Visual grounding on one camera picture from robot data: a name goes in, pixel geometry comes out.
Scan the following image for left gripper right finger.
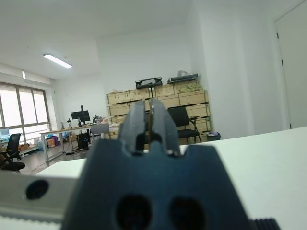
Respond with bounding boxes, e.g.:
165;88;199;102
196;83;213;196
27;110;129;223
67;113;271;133
148;98;180;156

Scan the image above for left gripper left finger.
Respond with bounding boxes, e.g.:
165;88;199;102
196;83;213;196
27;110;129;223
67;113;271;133
119;100;146;155

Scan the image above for black office chair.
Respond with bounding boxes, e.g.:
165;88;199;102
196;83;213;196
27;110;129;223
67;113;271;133
167;106;202;145
0;133;26;172

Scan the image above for stacked wooden crates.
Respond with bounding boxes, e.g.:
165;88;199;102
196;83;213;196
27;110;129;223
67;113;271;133
106;83;212;135

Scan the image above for grey chair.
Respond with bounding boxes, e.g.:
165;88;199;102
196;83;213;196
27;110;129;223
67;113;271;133
90;124;110;140

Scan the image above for black bag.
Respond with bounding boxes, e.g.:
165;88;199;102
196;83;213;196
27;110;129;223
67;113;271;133
135;76;163;90

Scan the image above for black computer tower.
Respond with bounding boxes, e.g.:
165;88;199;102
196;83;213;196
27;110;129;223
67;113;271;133
76;132;91;151

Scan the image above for flat black case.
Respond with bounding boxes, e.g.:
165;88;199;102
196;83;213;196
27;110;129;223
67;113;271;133
166;73;200;85

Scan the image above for dark waste bin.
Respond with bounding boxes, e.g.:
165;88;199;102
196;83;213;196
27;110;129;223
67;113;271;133
206;131;221;142

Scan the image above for black computer monitor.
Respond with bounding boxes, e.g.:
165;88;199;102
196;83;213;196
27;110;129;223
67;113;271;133
71;105;91;127

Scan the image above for wooden office desk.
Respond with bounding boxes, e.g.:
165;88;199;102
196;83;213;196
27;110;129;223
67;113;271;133
39;121;110;166

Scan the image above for blue water jug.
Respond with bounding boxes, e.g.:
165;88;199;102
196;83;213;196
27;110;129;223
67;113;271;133
37;138;48;152

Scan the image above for long ceiling lamp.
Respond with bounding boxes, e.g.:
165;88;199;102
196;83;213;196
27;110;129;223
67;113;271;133
43;53;73;69

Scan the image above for large window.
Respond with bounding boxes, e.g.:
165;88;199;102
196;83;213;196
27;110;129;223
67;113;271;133
0;81;50;142

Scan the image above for light blue crate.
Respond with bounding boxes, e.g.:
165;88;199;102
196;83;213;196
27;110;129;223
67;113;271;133
0;128;11;142

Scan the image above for white door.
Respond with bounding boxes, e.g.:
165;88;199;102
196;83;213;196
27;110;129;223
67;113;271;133
274;0;307;130

